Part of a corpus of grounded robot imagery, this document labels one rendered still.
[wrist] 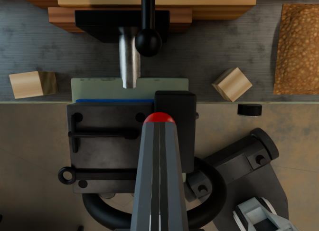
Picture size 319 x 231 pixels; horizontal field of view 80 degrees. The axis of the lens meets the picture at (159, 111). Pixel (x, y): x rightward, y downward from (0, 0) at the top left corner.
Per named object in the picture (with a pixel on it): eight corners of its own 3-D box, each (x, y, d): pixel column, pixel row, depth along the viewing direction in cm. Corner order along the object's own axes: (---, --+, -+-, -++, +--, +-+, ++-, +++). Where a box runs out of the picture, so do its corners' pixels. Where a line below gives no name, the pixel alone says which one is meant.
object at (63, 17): (68, 32, 27) (48, 22, 22) (67, 19, 27) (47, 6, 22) (186, 32, 27) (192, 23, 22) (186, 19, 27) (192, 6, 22)
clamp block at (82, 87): (97, 155, 34) (74, 183, 25) (92, 77, 31) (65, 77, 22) (181, 155, 34) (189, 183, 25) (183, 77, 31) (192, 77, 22)
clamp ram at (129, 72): (104, 85, 28) (79, 90, 19) (101, 31, 27) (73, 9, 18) (166, 85, 28) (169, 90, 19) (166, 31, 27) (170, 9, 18)
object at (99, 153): (85, 176, 25) (63, 205, 19) (78, 90, 23) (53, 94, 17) (187, 176, 25) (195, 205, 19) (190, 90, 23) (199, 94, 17)
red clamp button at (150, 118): (143, 142, 18) (142, 146, 17) (143, 110, 17) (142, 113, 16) (175, 142, 18) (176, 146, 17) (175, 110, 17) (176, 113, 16)
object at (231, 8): (78, 19, 27) (57, 4, 21) (78, 8, 27) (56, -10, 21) (236, 19, 27) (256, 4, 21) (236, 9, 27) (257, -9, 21)
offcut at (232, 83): (228, 67, 28) (237, 66, 25) (242, 84, 28) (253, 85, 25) (211, 83, 28) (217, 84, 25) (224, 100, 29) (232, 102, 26)
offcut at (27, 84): (34, 96, 29) (14, 99, 25) (29, 74, 28) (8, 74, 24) (59, 92, 29) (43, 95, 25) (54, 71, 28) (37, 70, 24)
